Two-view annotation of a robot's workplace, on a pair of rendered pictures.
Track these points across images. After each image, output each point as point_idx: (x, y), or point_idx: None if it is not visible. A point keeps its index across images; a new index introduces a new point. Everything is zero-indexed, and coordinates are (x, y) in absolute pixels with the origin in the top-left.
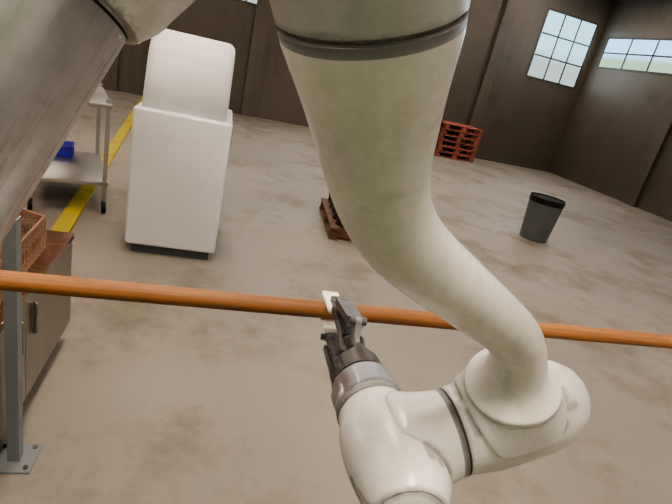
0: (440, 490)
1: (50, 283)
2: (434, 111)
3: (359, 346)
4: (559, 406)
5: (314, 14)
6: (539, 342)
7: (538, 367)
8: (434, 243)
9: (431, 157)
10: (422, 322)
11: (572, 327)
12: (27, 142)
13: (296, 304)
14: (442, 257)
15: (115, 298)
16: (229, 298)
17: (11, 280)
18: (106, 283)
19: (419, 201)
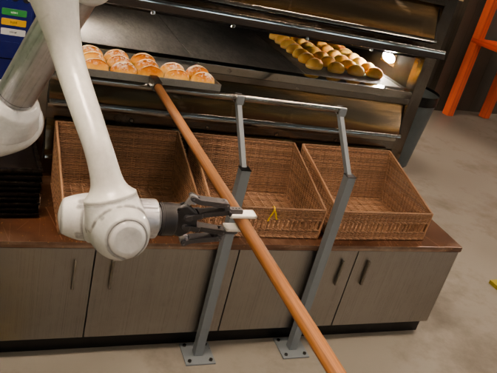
0: (64, 207)
1: (189, 140)
2: (40, 13)
3: (176, 204)
4: (93, 205)
5: None
6: (88, 149)
7: (89, 166)
8: (58, 66)
9: (50, 30)
10: (261, 262)
11: (339, 371)
12: None
13: (230, 203)
14: (61, 73)
15: (196, 158)
16: (216, 181)
17: (185, 133)
18: (199, 149)
19: (51, 45)
